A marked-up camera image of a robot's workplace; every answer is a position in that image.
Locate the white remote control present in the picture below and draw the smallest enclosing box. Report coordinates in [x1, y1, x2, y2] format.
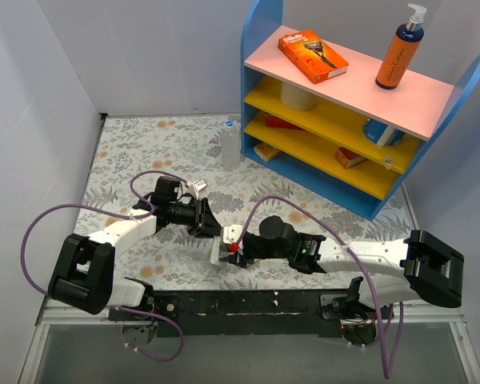
[209, 236, 229, 267]

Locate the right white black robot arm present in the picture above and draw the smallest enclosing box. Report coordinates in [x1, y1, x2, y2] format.
[231, 216, 464, 318]

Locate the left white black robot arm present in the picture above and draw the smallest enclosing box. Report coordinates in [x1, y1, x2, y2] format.
[48, 176, 222, 320]

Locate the floral patterned table mat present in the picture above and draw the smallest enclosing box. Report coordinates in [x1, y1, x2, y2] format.
[75, 115, 416, 290]

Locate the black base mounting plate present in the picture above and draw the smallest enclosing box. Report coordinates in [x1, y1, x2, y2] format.
[108, 289, 378, 345]

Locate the white orange small box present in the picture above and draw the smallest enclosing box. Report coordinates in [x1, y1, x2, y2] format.
[254, 142, 281, 162]

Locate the clear plastic water bottle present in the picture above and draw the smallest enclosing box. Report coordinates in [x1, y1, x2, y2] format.
[220, 120, 241, 170]

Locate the red flat box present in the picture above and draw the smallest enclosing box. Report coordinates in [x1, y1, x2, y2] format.
[265, 114, 302, 130]

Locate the blue shelf with coloured boards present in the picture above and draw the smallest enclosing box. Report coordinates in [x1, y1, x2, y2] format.
[240, 1, 480, 220]

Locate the white paper roll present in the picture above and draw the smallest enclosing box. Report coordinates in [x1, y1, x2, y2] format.
[280, 82, 318, 111]

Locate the orange razor box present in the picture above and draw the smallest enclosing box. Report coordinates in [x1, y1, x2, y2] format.
[278, 30, 349, 84]

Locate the orange pump lotion bottle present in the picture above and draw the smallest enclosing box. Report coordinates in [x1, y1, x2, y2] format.
[375, 3, 427, 90]

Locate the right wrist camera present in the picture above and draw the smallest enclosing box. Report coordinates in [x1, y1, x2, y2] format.
[220, 224, 243, 253]

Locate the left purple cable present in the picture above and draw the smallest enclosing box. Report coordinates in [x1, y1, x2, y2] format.
[20, 170, 185, 363]

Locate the purple cable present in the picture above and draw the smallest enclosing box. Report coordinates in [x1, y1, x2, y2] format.
[239, 194, 405, 380]
[20, 170, 185, 363]

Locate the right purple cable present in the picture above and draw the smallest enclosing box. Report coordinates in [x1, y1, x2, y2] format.
[239, 194, 405, 380]

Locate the aluminium frame rail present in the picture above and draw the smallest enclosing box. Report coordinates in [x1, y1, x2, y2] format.
[19, 302, 480, 383]

